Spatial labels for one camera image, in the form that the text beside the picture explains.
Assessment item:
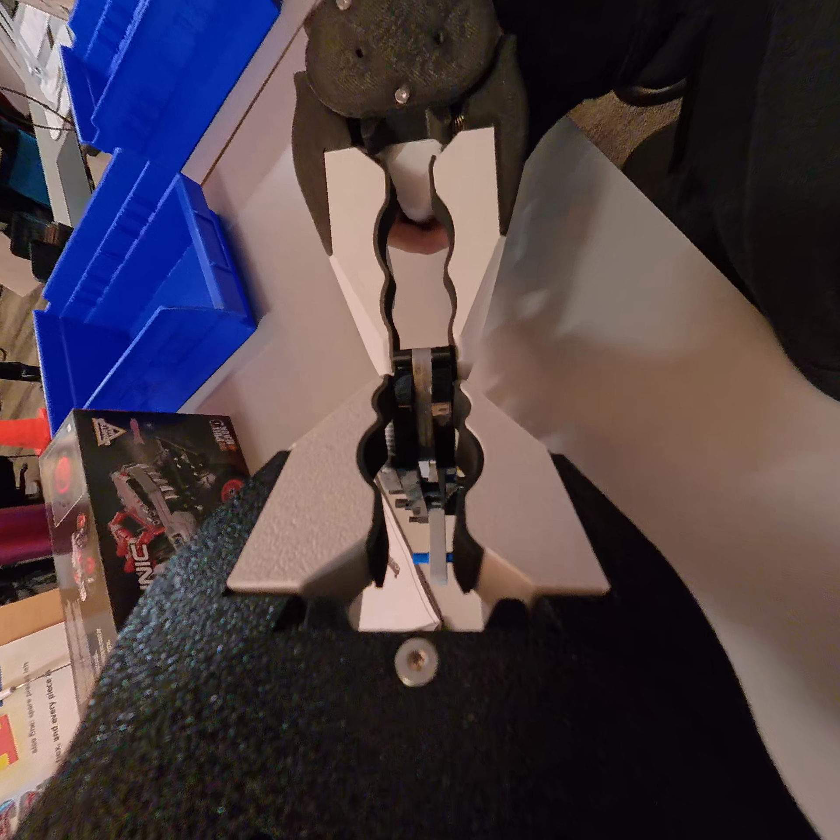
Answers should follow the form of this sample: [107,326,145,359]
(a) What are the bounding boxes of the toy brick chassis assembly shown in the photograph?
[374,346,471,589]

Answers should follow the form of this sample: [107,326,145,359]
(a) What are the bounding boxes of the black cable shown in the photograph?
[613,72,687,107]

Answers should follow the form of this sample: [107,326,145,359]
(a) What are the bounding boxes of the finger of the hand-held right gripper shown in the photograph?
[323,148,403,380]
[428,123,508,379]

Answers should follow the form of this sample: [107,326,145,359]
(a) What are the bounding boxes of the toy truck set box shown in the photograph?
[38,409,252,707]

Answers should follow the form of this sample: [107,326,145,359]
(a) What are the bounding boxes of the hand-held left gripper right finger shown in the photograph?
[451,377,613,631]

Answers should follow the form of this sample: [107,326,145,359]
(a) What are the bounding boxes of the person's right hand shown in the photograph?
[387,218,449,255]

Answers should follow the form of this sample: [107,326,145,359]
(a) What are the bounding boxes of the white cabinet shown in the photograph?
[0,0,93,228]

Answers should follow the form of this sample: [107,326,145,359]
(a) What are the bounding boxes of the brown cardboard board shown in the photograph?
[0,587,67,648]

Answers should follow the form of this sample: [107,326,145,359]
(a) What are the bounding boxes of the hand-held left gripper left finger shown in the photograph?
[225,375,396,631]

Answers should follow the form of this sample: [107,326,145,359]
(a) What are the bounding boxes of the printed paper sheet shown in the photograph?
[0,620,101,821]

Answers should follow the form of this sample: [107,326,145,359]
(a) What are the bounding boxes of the person's dark clothing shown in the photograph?
[502,0,840,399]

